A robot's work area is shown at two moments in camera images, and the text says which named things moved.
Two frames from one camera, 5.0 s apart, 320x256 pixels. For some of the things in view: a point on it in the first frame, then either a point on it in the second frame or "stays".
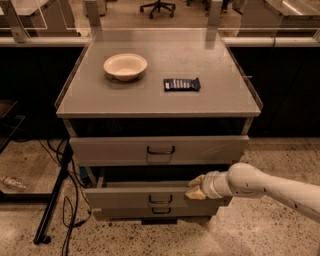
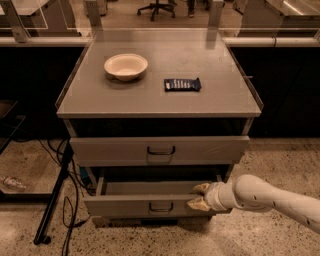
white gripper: (209, 185) → (212, 197)
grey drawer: (144, 195) stays
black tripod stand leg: (40, 238) stays
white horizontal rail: (268, 41) stays
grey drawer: (158, 212) → (151, 221)
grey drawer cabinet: (149, 109) stays
